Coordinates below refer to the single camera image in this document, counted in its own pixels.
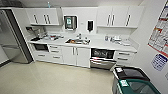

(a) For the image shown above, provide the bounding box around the black soap dispenser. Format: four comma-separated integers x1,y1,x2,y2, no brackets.
86,19,95,34

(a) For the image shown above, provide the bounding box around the blue white bottle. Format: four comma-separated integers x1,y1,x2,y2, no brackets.
104,35,109,42

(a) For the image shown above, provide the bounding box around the steel paper towel dispenser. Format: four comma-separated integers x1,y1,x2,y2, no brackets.
63,14,78,31

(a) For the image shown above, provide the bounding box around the stainless steel refrigerator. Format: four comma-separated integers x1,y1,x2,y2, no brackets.
0,9,33,65

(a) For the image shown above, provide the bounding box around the light blue spray bottle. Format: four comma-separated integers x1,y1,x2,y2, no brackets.
47,1,52,9

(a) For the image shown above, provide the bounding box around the chrome faucet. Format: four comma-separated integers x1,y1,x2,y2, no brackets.
76,32,83,41

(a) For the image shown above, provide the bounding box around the stainless steel dishwasher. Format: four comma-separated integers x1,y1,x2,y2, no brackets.
89,47,118,71

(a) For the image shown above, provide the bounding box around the dark cabinet door handle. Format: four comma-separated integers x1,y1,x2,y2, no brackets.
106,13,111,27
45,13,52,25
42,13,48,25
125,13,132,28
110,13,116,27
32,13,39,25

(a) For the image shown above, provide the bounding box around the round recycling wall sign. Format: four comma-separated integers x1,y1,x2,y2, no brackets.
150,53,168,72

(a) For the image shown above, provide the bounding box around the white two-door base cabinet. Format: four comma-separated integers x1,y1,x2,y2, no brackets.
61,44,92,69

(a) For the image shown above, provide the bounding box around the large printed wall poster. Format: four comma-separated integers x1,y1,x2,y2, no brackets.
147,4,168,58

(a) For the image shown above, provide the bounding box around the grey bin black lid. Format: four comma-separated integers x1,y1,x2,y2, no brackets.
112,66,151,83

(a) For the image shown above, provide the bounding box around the black built-in microwave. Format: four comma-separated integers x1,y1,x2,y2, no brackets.
32,42,50,52

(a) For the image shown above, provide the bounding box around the steel sink basin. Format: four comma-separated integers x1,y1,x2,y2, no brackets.
65,37,91,46

